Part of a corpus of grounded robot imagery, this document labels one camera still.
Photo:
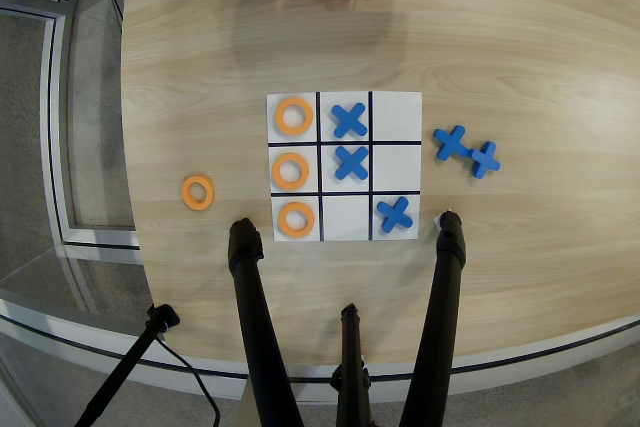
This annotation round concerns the blue foam cross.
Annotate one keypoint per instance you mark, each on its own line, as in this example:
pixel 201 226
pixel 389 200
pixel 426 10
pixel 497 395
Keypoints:
pixel 485 160
pixel 352 162
pixel 452 142
pixel 350 120
pixel 395 214

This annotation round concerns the white tic-tac-toe grid sheet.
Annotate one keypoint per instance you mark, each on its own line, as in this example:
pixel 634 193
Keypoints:
pixel 397 117

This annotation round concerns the small white tag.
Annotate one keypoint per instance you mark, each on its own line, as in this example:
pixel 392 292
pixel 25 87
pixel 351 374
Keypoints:
pixel 436 221

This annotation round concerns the black tripod leg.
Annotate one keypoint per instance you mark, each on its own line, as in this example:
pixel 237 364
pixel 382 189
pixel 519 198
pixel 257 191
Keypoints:
pixel 352 362
pixel 252 297
pixel 442 297

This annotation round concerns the thin black stand pole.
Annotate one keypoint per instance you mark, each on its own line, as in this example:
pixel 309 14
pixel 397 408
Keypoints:
pixel 135 357

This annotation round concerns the grey metal floor frame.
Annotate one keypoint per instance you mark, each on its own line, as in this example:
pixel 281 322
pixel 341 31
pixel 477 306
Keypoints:
pixel 55 122

